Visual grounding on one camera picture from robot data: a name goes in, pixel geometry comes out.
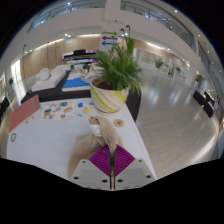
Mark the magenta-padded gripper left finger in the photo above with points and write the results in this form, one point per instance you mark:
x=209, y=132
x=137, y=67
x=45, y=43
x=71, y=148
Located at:
x=100, y=163

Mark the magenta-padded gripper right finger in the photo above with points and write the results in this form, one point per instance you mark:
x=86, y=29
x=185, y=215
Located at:
x=125, y=163

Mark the beige towel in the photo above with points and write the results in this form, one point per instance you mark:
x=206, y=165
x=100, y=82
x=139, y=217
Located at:
x=103, y=128

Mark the small round orange disc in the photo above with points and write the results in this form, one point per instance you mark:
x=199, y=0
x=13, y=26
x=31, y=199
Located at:
x=119, y=123

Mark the potted plant in striped pot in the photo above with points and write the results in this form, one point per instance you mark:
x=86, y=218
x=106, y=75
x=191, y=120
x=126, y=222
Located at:
x=106, y=100

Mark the white sheet with colourful stickers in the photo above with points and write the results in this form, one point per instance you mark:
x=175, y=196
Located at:
x=56, y=111

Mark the model on blue base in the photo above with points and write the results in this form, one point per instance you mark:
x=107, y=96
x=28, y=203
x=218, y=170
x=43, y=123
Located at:
x=75, y=83

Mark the pink rectangular board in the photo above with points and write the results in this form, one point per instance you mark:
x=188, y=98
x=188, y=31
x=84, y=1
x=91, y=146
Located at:
x=23, y=111

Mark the group of black chairs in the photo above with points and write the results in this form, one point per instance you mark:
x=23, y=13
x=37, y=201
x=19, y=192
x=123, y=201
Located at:
x=4, y=105
x=203, y=101

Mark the black piano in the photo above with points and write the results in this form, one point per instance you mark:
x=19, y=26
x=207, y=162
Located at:
x=80, y=53

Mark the small background potted plant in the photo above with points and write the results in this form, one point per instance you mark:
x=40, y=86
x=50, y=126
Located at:
x=11, y=81

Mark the sign with coloured arrows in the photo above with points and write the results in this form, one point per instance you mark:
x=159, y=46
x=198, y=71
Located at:
x=109, y=38

